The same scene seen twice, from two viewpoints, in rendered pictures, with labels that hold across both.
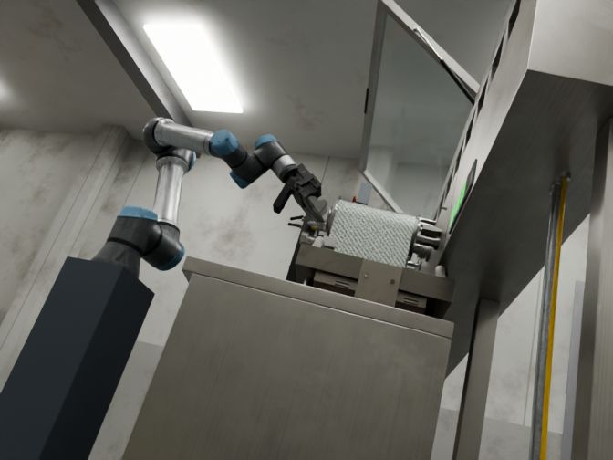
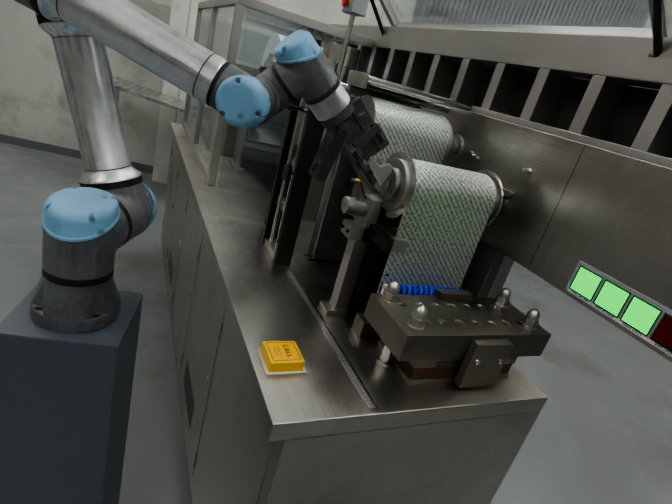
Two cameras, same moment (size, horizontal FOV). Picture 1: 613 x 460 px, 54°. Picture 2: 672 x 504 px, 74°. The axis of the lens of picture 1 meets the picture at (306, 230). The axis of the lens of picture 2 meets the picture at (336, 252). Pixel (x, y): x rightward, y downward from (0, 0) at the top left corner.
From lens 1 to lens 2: 1.51 m
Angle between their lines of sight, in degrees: 58
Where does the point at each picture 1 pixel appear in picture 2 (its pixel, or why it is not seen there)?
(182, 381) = not seen: outside the picture
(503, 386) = not seen: hidden behind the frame
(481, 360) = (492, 294)
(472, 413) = not seen: hidden behind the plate
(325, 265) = (431, 353)
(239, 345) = (349, 485)
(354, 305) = (468, 412)
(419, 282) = (519, 345)
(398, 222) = (478, 202)
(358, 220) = (434, 206)
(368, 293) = (474, 378)
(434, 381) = (516, 446)
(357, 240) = (428, 234)
